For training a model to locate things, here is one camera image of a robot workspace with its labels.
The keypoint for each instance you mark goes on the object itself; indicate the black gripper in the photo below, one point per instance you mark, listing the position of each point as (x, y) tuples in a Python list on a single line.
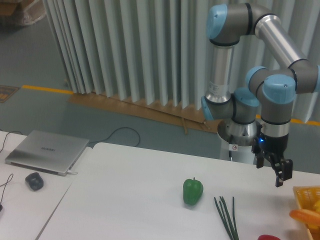
[(272, 149)]

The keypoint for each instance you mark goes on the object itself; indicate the red bell pepper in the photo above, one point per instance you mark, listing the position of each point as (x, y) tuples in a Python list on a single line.
[(267, 237)]

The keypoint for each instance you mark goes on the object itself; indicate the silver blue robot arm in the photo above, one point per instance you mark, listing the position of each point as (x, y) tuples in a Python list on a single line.
[(259, 114)]

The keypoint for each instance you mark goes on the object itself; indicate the yellow woven basket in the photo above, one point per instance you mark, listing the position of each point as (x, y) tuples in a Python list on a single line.
[(305, 198)]

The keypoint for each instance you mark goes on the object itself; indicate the yellow item in basket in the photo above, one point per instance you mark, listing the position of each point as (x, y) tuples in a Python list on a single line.
[(316, 207)]

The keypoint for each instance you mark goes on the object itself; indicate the green chive stalks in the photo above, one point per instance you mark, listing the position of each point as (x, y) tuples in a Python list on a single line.
[(228, 218)]

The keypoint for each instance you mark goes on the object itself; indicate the green bell pepper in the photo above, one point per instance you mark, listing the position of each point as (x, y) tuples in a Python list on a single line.
[(192, 191)]

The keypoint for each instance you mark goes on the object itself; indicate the brown cardboard sheet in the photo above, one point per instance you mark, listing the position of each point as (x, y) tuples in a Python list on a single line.
[(188, 118)]

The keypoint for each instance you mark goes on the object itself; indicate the pale folding partition screen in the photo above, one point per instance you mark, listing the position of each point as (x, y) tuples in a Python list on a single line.
[(232, 61)]

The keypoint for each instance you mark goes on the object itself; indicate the silver laptop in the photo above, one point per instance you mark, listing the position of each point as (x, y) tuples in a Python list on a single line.
[(48, 152)]

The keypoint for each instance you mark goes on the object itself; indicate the black computer mouse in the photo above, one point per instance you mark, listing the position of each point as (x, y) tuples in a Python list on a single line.
[(34, 181)]

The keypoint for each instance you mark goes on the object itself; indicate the cardboard box under plastic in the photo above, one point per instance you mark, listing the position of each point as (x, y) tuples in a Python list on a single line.
[(21, 12)]

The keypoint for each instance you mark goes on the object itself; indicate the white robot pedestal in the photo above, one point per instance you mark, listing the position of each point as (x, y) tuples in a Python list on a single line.
[(236, 148)]

